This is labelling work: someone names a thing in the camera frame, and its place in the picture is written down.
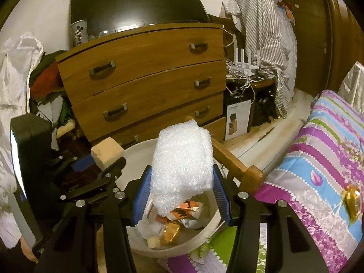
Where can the orange and white packet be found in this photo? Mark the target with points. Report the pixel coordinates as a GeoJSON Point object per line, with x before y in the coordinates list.
{"type": "Point", "coordinates": [184, 213]}

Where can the striped floral bedspread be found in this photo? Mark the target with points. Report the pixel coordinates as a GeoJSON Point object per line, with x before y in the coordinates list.
{"type": "Point", "coordinates": [312, 162]}

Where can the printed cartoon cup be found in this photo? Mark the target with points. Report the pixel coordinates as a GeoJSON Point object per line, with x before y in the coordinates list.
{"type": "Point", "coordinates": [78, 32]}

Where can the white plastic bucket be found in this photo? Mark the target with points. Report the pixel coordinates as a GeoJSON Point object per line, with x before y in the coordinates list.
{"type": "Point", "coordinates": [199, 241]}

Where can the silver plastic bag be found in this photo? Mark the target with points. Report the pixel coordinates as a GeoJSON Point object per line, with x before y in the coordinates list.
{"type": "Point", "coordinates": [355, 82]}

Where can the crumpled white paper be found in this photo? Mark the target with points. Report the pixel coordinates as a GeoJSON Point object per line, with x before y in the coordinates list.
{"type": "Point", "coordinates": [149, 229]}

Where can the gold foil wrapper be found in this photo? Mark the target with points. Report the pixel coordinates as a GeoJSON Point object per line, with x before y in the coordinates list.
{"type": "Point", "coordinates": [170, 233]}
{"type": "Point", "coordinates": [352, 203]}

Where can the white printed cardboard box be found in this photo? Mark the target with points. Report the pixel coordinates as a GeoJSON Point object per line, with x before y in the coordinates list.
{"type": "Point", "coordinates": [238, 119]}

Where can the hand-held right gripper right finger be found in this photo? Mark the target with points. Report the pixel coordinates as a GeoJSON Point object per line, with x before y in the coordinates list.
{"type": "Point", "coordinates": [221, 199]}

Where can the white bubble wrap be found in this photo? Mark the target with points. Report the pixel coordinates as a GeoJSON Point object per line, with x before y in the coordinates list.
{"type": "Point", "coordinates": [182, 162]}

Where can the black television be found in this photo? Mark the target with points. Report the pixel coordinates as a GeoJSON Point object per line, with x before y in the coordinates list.
{"type": "Point", "coordinates": [136, 2]}

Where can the white plastic sheet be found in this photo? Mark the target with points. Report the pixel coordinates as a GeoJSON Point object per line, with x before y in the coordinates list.
{"type": "Point", "coordinates": [14, 91]}

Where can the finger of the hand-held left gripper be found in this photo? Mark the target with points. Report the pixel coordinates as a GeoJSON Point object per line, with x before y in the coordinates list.
{"type": "Point", "coordinates": [84, 163]}
{"type": "Point", "coordinates": [105, 176]}

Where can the grey striped shirt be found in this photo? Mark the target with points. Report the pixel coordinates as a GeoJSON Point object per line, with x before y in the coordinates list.
{"type": "Point", "coordinates": [264, 39]}

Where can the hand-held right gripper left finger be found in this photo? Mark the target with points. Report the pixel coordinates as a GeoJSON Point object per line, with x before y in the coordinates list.
{"type": "Point", "coordinates": [142, 196]}

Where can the pile of clothes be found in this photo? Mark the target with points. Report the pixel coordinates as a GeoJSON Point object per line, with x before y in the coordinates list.
{"type": "Point", "coordinates": [48, 85]}

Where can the white router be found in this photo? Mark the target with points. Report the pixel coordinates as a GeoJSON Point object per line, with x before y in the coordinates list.
{"type": "Point", "coordinates": [246, 61]}

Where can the brown wooden door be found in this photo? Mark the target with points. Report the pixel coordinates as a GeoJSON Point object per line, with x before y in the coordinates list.
{"type": "Point", "coordinates": [310, 34]}

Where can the dark wooden side table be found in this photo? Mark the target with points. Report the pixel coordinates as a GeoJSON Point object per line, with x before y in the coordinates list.
{"type": "Point", "coordinates": [263, 91]}

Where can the beige sponge block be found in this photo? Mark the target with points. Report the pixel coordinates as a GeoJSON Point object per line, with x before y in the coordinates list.
{"type": "Point", "coordinates": [106, 152]}

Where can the wooden chest of drawers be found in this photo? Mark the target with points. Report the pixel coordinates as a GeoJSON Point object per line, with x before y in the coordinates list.
{"type": "Point", "coordinates": [142, 76]}

